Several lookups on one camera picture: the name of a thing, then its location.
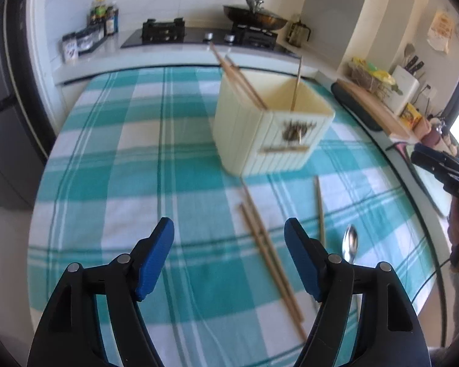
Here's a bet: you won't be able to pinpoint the black gas stove top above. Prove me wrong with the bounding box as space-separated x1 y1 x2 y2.
121 17 292 55

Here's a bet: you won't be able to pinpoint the teal white checkered tablecloth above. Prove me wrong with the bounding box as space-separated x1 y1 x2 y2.
27 67 434 366

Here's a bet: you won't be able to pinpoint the wooden chopstick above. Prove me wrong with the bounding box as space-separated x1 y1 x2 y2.
290 56 303 112
314 176 327 247
209 42 262 109
239 202 305 324
225 56 268 110
242 182 307 342

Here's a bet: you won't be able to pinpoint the black mat under board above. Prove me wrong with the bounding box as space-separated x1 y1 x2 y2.
331 82 382 132

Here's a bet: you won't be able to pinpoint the condiment bottles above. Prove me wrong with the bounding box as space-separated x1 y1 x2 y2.
87 0 119 36

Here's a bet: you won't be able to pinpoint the white knife block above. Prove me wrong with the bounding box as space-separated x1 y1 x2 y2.
384 43 424 117

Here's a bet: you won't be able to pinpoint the wire basket with items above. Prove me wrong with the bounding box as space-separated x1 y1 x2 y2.
348 57 403 95

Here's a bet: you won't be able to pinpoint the wooden chopstick in box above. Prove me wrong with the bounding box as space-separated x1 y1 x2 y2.
225 56 268 110
209 42 262 109
290 56 303 112

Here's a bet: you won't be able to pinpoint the glass jar with handle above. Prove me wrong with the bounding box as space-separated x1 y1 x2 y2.
286 20 312 48

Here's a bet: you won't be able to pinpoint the cream utensil holder box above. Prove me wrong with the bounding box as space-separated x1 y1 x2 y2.
213 70 335 176

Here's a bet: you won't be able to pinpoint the wooden cutting board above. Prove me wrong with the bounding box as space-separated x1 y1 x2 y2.
337 80 416 141

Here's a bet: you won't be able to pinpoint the spice jar rack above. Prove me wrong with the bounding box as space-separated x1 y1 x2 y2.
61 25 105 64

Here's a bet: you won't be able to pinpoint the black wok with lid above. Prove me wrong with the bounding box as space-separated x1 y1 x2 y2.
223 0 288 31

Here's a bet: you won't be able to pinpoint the yellow snack box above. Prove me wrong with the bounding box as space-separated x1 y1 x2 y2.
399 103 423 130

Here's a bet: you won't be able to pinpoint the silver metal spoon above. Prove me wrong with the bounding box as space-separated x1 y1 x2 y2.
341 224 361 321

